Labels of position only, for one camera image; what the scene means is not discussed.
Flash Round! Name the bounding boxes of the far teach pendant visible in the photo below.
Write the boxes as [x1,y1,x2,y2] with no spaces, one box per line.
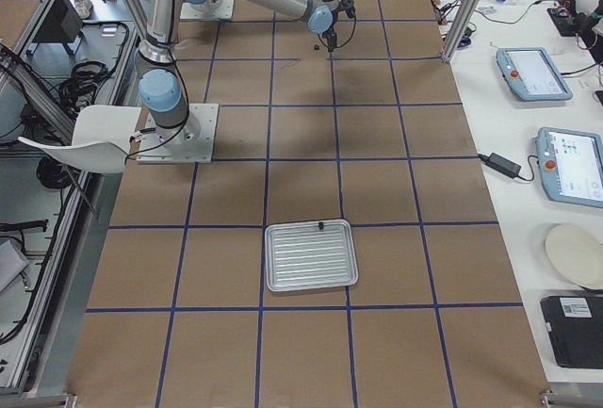
[496,47,573,102]

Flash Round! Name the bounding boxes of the near teach pendant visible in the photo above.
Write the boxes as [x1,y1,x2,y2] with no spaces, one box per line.
[535,127,602,208]

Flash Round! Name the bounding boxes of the aluminium frame post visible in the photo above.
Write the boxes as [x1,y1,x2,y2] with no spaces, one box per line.
[441,0,504,64]

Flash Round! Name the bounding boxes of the silver metal tray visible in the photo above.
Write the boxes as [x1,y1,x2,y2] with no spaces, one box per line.
[265,219,359,292]

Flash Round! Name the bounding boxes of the white round plate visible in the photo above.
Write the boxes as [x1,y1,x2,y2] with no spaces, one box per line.
[545,224,602,290]

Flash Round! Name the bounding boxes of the white plastic chair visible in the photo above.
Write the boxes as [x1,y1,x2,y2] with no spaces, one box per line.
[18,105,141,174]

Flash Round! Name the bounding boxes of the black power adapter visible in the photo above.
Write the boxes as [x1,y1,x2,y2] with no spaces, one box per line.
[488,153,521,179]

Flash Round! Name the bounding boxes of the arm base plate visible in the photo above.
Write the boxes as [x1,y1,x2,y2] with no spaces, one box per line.
[135,104,219,164]
[180,0,235,22]

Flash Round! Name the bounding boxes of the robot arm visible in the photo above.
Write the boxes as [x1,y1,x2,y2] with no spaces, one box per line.
[136,0,355,146]

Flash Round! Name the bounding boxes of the teach pendant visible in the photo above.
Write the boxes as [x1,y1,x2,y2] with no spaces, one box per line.
[535,127,602,208]
[496,47,573,102]

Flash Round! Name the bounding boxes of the black laptop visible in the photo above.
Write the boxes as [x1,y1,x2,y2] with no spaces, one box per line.
[540,296,602,369]

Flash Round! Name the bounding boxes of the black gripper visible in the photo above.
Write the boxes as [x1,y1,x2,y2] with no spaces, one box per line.
[325,26,338,53]

